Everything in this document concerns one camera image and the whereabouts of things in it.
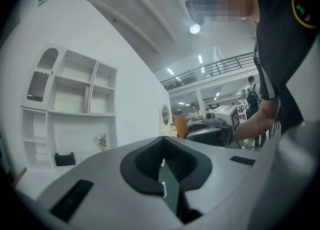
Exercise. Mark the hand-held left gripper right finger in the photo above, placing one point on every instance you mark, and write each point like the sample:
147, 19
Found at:
197, 171

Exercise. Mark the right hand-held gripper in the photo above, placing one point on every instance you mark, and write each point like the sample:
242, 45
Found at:
222, 116

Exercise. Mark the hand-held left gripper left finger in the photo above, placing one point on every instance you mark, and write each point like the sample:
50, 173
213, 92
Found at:
140, 174

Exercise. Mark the person's right forearm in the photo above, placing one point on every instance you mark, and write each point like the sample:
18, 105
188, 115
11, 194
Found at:
260, 121

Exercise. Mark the orange bottle with dark cap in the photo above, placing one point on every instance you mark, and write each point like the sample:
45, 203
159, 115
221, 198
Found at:
180, 123

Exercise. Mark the white oval mirror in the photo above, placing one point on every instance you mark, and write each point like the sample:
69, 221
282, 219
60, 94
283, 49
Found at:
165, 118

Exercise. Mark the small potted plant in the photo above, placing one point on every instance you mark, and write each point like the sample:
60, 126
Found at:
102, 140

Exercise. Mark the black balcony railing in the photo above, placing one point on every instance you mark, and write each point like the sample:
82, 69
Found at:
212, 68

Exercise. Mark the black chair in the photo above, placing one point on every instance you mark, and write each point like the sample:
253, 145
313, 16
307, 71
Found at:
275, 125

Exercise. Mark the black tissue box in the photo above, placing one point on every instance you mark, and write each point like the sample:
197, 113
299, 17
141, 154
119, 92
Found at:
65, 159

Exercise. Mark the white shelf unit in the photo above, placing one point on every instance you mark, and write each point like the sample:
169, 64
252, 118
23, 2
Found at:
72, 103

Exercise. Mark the round ceiling lamp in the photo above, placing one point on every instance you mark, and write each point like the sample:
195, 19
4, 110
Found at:
194, 28

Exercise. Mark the person's black shirt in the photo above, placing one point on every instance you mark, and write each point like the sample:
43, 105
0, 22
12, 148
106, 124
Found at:
282, 48

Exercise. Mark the black head camera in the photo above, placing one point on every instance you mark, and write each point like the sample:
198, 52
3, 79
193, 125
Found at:
195, 11

